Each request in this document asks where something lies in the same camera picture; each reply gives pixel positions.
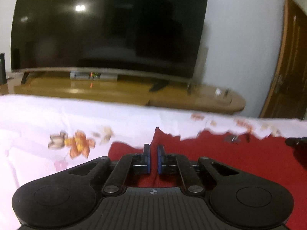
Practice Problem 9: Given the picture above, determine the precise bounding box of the red knitted garment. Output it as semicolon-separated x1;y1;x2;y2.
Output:
108;127;307;230

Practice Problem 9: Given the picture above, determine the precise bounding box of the brown wooden door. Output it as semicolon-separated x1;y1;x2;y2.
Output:
260;0;306;119

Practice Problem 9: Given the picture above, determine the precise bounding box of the wooden tv stand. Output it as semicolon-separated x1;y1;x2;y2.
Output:
1;72;246;114

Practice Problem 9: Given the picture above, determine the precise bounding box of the white charger plug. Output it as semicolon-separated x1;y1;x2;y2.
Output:
215;88;222;96

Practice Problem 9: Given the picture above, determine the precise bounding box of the white floral bed sheet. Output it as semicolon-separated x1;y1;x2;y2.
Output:
1;95;306;229

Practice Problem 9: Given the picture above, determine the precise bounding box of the silver set-top box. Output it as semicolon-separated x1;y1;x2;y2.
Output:
70;71;118;81

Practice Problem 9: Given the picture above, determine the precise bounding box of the large black television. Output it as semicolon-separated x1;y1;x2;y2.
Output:
10;0;208;85

